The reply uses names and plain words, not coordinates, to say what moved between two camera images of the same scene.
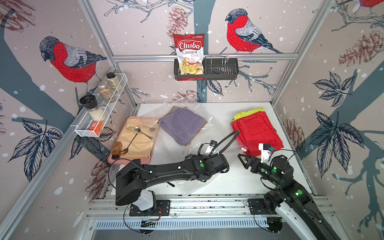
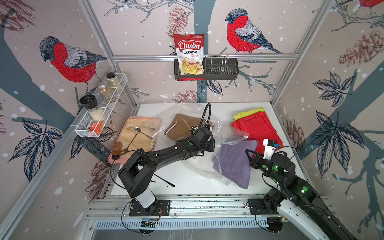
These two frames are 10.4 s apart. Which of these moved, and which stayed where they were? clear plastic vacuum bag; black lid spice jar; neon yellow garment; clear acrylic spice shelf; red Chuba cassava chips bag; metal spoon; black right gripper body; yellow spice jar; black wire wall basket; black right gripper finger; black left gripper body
Moved: clear plastic vacuum bag; black left gripper body; black right gripper finger
Stayed: neon yellow garment; black right gripper body; red Chuba cassava chips bag; metal spoon; black wire wall basket; yellow spice jar; black lid spice jar; clear acrylic spice shelf
